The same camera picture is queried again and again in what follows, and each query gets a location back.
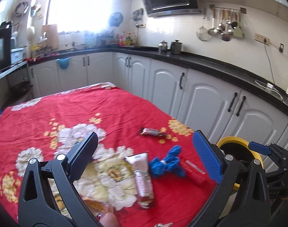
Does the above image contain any red tube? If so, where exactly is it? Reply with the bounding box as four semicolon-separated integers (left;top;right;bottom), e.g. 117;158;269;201
179;158;207;186

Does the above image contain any wall power strip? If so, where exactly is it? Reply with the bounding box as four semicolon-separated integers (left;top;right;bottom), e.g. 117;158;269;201
255;33;270;45

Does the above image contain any green spatula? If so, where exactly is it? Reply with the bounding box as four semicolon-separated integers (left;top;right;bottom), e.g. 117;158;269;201
232;11;244;38

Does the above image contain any red floral tablecloth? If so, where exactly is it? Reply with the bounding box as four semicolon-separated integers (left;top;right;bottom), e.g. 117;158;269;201
0;83;216;226

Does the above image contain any wooden cutting board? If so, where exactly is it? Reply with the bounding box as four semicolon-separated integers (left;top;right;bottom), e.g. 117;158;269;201
42;24;59;50

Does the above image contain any blue crumpled glove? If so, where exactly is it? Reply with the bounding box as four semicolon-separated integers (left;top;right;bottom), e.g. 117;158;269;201
149;145;186;178

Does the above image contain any yellow rim trash bin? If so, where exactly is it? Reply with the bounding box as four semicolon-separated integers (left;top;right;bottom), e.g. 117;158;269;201
216;136;265;192

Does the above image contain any left hand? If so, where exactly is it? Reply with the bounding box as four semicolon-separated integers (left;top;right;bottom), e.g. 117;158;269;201
99;212;119;227

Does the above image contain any pink white paper packet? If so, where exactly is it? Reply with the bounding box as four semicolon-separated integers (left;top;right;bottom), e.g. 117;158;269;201
125;152;155;209

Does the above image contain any steel ladle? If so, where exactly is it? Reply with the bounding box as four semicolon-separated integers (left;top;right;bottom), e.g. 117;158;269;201
208;8;217;36

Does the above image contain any wire mesh skimmer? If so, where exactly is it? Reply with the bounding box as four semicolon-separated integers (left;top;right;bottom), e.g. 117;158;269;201
196;8;211;42

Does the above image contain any brown energy bar wrapper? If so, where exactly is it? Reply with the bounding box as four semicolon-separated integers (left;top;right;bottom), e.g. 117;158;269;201
140;128;167;137

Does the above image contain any steel teapot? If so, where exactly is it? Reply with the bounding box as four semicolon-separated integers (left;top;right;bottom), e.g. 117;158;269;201
158;40;168;53

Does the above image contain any black microwave oven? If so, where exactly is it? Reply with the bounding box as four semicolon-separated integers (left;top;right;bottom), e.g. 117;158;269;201
0;22;12;71

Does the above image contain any blue hanging basket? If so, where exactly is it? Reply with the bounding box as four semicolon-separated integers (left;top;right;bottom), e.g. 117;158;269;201
56;57;70;70

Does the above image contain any dark metal pot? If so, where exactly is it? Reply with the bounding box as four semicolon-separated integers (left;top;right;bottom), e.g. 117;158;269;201
170;40;182;55

